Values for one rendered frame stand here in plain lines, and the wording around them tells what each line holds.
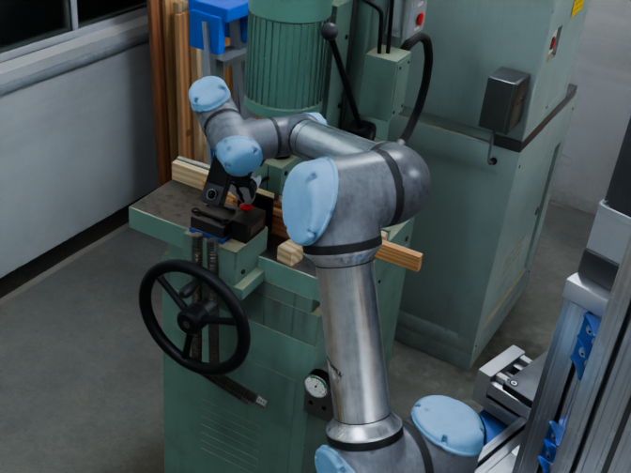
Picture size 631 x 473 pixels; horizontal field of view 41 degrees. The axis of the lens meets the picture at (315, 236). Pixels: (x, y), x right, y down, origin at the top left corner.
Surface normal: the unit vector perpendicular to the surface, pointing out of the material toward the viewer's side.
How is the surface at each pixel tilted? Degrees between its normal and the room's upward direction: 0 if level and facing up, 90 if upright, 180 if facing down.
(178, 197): 0
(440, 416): 7
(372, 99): 90
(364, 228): 65
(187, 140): 87
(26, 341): 0
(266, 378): 90
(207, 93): 30
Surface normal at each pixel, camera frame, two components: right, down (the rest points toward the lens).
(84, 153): 0.86, 0.33
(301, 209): -0.89, 0.05
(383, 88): -0.47, 0.44
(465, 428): 0.20, -0.86
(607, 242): -0.72, 0.32
